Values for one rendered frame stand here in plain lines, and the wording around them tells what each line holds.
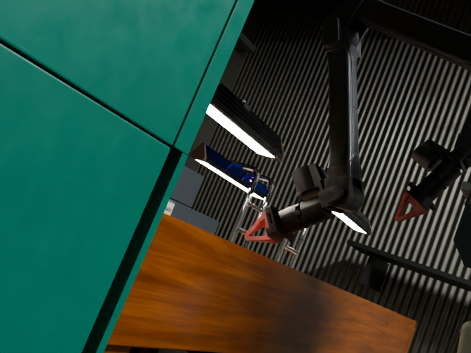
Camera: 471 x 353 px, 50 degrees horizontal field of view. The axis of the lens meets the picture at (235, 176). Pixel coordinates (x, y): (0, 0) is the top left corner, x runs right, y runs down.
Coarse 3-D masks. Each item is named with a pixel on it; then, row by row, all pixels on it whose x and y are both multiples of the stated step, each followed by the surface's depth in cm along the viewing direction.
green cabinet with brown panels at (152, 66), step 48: (0, 0) 39; (48, 0) 42; (96, 0) 46; (144, 0) 50; (192, 0) 56; (240, 0) 62; (48, 48) 43; (96, 48) 47; (144, 48) 52; (192, 48) 58; (96, 96) 49; (144, 96) 54; (192, 96) 60; (192, 144) 62
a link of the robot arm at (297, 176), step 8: (304, 168) 110; (312, 168) 110; (320, 168) 111; (296, 176) 111; (304, 176) 110; (312, 176) 109; (320, 176) 108; (296, 184) 111; (304, 184) 109; (312, 184) 108; (320, 184) 107; (304, 192) 109; (320, 192) 104; (328, 192) 102; (336, 192) 101; (320, 200) 104; (328, 200) 102; (336, 200) 101; (328, 208) 104; (336, 208) 107
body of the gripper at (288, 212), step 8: (272, 208) 109; (288, 208) 110; (296, 208) 109; (272, 216) 108; (280, 216) 109; (288, 216) 108; (296, 216) 108; (280, 224) 109; (288, 224) 108; (296, 224) 108; (304, 224) 108; (272, 232) 107; (280, 232) 108; (288, 232) 110
